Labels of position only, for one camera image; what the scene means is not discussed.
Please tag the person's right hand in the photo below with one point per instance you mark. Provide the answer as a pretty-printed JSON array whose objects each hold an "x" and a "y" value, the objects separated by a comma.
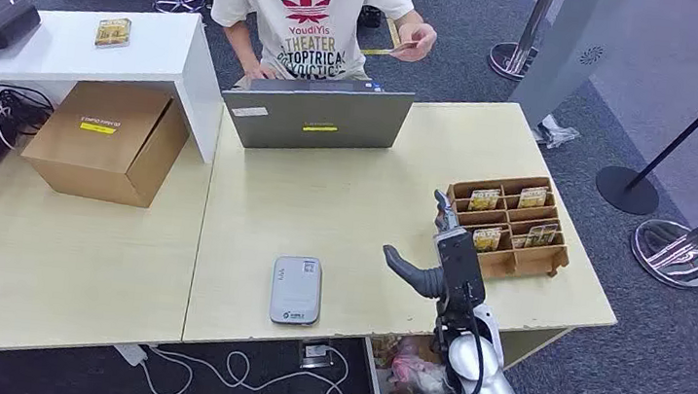
[{"x": 259, "y": 73}]

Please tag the person's left hand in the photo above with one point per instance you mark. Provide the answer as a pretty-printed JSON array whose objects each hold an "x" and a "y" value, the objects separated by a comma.
[{"x": 417, "y": 37}]

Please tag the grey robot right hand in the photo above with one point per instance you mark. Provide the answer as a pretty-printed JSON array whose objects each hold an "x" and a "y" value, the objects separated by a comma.
[{"x": 412, "y": 277}]

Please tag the grey card reader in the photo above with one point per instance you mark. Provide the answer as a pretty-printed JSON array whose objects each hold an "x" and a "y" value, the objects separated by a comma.
[{"x": 295, "y": 290}]

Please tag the wooden card organizer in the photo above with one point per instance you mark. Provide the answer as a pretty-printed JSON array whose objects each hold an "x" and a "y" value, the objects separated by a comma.
[{"x": 530, "y": 263}]

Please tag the person's left forearm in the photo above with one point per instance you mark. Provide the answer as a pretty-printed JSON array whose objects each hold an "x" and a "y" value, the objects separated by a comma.
[{"x": 410, "y": 18}]

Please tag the person's right forearm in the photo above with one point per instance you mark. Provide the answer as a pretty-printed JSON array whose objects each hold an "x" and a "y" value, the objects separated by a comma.
[{"x": 242, "y": 45}]

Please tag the person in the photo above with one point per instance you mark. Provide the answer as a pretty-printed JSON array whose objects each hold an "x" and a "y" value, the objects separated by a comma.
[{"x": 302, "y": 22}]

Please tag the yellow hotel key card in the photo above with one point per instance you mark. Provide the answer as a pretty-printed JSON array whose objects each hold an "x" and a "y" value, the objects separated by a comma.
[
  {"x": 518, "y": 242},
  {"x": 484, "y": 199},
  {"x": 487, "y": 239},
  {"x": 533, "y": 197},
  {"x": 543, "y": 235}
]

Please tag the yellow card pack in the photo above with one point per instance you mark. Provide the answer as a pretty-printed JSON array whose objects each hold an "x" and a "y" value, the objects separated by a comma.
[{"x": 113, "y": 33}]

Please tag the yellow floor tape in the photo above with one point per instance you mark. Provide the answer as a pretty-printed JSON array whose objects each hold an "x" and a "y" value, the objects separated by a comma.
[{"x": 393, "y": 32}]

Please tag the grey laptop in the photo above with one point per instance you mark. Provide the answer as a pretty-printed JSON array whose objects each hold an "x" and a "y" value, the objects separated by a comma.
[{"x": 318, "y": 118}]

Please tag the pink plastic bag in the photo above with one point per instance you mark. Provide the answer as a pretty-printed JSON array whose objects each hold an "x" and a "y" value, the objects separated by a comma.
[{"x": 414, "y": 374}]

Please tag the white open drawer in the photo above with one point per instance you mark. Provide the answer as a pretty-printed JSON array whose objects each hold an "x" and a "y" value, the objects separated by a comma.
[{"x": 375, "y": 380}]

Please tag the metal floor socket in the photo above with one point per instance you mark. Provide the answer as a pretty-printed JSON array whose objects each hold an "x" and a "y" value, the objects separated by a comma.
[{"x": 315, "y": 354}]

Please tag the grey kiosk pillar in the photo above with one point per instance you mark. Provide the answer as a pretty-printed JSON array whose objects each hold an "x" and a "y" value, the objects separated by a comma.
[{"x": 565, "y": 56}]

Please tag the crumpled clear plastic bag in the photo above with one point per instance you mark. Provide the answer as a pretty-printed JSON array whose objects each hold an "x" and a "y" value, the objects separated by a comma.
[{"x": 553, "y": 133}]

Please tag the brown cardboard box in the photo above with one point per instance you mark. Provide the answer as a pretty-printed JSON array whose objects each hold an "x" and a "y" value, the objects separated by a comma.
[{"x": 95, "y": 143}]

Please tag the white desk shelf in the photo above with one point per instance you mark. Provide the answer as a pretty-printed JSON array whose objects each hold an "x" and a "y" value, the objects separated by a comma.
[{"x": 66, "y": 49}]

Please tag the white power adapter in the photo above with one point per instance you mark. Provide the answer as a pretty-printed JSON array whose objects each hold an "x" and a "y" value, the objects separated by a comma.
[{"x": 130, "y": 355}]

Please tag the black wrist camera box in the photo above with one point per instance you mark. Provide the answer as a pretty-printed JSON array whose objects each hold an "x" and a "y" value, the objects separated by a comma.
[{"x": 459, "y": 269}]

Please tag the chrome stanchion post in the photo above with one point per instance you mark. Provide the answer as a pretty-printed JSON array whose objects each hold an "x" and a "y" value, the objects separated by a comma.
[
  {"x": 512, "y": 60},
  {"x": 673, "y": 255}
]

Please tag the black stanchion post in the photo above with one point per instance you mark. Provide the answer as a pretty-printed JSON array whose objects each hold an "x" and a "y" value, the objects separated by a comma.
[{"x": 625, "y": 189}]

